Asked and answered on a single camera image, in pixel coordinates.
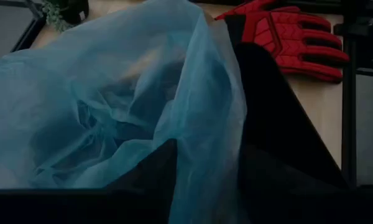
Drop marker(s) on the small potted plant black pot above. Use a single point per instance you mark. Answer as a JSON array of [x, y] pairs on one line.
[[54, 15]]

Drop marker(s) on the blue trash bag liner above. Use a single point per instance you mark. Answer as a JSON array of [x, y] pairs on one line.
[[81, 93]]

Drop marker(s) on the red black work glove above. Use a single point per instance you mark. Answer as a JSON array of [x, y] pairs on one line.
[[298, 43]]

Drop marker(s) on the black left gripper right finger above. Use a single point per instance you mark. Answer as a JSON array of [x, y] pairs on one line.
[[255, 177]]

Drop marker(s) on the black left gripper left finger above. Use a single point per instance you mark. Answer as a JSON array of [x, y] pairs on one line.
[[155, 174]]

